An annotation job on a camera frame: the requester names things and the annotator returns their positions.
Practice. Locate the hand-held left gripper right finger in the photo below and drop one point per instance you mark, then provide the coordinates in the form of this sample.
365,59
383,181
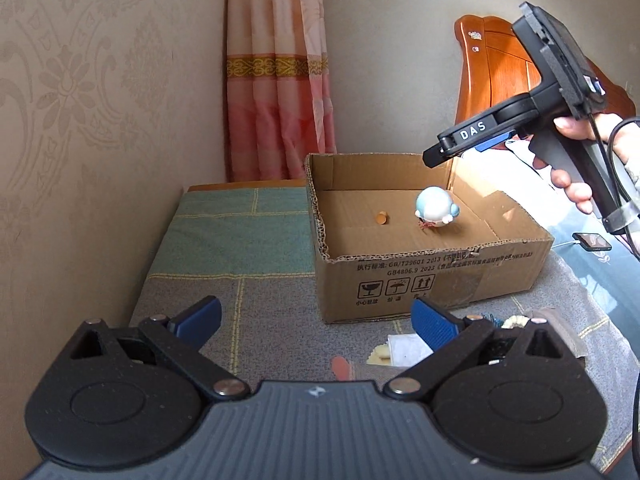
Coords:
432,325

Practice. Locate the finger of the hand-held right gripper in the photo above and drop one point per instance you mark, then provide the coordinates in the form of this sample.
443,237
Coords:
492,141
435,155

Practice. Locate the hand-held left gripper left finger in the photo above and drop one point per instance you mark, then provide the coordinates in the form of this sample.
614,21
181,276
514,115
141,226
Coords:
200,317

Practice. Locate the white cloth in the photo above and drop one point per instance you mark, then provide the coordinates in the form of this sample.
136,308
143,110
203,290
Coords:
407,347

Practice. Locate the blue white plush toy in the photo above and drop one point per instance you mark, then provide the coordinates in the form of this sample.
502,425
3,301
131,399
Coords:
435,205

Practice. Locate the cardboard box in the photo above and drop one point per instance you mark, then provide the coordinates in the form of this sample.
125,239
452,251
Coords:
400,280

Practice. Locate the white fluffy scrunchie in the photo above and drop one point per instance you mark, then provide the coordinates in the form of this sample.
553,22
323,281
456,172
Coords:
515,322

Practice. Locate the person's right forearm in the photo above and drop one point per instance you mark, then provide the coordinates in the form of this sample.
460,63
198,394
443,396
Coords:
632,170

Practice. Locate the person's right hand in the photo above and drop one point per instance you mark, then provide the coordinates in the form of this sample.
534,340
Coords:
580,127

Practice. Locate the wooden headboard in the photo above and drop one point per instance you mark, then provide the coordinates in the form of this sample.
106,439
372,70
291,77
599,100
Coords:
500,75

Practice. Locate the small orange cork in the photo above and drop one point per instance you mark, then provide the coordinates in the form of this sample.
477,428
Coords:
381,217

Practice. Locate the pink white sachet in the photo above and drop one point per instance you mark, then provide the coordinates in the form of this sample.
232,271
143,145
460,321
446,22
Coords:
341,367

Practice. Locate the wooden side table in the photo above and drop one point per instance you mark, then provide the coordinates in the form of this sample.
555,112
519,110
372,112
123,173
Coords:
240,186

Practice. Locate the black smartphone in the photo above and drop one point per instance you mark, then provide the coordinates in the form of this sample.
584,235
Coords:
593,242

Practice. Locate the pink patterned curtain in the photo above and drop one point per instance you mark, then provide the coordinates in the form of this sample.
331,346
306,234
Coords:
277,85

